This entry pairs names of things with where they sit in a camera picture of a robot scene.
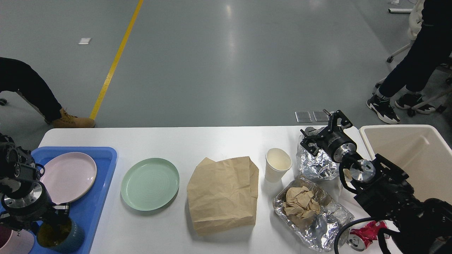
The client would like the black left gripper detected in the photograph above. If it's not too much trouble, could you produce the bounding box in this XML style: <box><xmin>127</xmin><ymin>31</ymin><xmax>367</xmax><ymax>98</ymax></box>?
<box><xmin>1</xmin><ymin>182</ymin><xmax>70</xmax><ymax>231</ymax></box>

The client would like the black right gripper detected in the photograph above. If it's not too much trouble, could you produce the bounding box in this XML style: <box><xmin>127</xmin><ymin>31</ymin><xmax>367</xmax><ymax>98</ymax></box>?
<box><xmin>300</xmin><ymin>109</ymin><xmax>357</xmax><ymax>163</ymax></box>

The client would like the dark teal mug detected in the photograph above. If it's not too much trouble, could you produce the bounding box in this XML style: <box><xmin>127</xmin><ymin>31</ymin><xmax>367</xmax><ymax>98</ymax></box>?
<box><xmin>36</xmin><ymin>217</ymin><xmax>85</xmax><ymax>254</ymax></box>

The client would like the green plate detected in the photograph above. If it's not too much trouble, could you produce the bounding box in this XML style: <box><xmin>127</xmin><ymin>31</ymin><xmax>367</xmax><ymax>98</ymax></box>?
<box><xmin>120</xmin><ymin>158</ymin><xmax>180</xmax><ymax>212</ymax></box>

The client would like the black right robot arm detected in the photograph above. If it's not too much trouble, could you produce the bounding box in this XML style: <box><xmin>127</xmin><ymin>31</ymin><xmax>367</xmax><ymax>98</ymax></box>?
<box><xmin>300</xmin><ymin>110</ymin><xmax>452</xmax><ymax>254</ymax></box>

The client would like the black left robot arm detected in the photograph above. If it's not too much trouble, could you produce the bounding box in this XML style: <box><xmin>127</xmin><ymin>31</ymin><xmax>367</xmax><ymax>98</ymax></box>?
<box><xmin>0</xmin><ymin>134</ymin><xmax>70</xmax><ymax>234</ymax></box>

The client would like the clear floor plate right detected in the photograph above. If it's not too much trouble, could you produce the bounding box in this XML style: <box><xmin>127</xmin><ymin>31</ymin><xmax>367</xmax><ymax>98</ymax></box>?
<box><xmin>312</xmin><ymin>111</ymin><xmax>329</xmax><ymax>122</ymax></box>

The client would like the blue plastic tray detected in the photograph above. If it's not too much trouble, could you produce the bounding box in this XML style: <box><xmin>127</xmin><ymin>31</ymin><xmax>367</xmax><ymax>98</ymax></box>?
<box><xmin>31</xmin><ymin>146</ymin><xmax>118</xmax><ymax>254</ymax></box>

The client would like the pink plate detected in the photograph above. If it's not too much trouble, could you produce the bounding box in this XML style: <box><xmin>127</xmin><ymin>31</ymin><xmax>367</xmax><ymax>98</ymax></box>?
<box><xmin>41</xmin><ymin>152</ymin><xmax>97</xmax><ymax>204</ymax></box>

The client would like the crumpled foil ball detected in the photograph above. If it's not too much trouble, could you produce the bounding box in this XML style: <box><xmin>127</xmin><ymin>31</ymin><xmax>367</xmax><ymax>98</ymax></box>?
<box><xmin>296</xmin><ymin>134</ymin><xmax>339</xmax><ymax>181</ymax></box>

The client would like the white paper cup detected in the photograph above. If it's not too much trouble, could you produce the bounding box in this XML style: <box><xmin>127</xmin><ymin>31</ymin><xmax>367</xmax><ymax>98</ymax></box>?
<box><xmin>265</xmin><ymin>148</ymin><xmax>292</xmax><ymax>182</ymax></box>

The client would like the pink mug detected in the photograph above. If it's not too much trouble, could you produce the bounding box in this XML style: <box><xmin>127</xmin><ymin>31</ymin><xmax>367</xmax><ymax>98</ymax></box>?
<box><xmin>0</xmin><ymin>226</ymin><xmax>35</xmax><ymax>254</ymax></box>

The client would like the crumpled brown paper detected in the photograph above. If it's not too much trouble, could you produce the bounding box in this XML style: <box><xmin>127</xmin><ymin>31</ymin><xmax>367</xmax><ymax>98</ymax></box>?
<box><xmin>282</xmin><ymin>186</ymin><xmax>321</xmax><ymax>228</ymax></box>

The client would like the aluminium foil tray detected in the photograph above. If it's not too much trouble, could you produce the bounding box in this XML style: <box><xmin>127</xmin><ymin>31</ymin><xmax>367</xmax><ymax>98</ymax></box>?
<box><xmin>273</xmin><ymin>176</ymin><xmax>355</xmax><ymax>252</ymax></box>

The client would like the beige plastic bin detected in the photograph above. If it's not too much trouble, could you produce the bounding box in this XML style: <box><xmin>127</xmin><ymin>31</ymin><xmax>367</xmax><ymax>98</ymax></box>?
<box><xmin>359</xmin><ymin>125</ymin><xmax>452</xmax><ymax>204</ymax></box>

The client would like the crushed red can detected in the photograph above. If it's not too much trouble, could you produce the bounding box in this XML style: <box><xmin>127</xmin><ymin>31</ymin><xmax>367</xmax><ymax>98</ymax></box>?
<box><xmin>346</xmin><ymin>221</ymin><xmax>387</xmax><ymax>252</ymax></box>

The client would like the brown paper bag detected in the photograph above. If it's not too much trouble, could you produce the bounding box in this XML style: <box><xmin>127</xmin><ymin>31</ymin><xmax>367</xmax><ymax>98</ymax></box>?
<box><xmin>186</xmin><ymin>156</ymin><xmax>259</xmax><ymax>236</ymax></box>

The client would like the person in black sneakers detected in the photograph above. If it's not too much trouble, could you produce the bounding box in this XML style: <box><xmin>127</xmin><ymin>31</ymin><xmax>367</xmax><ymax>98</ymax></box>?
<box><xmin>366</xmin><ymin>0</ymin><xmax>452</xmax><ymax>125</ymax></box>

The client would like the person in tan boots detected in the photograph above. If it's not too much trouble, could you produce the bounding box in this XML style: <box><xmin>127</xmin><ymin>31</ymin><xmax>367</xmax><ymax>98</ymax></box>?
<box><xmin>0</xmin><ymin>57</ymin><xmax>96</xmax><ymax>128</ymax></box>

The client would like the white floor tag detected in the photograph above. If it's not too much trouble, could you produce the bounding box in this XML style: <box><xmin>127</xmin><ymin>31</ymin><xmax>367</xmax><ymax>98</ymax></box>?
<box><xmin>78</xmin><ymin>38</ymin><xmax>92</xmax><ymax>45</ymax></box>

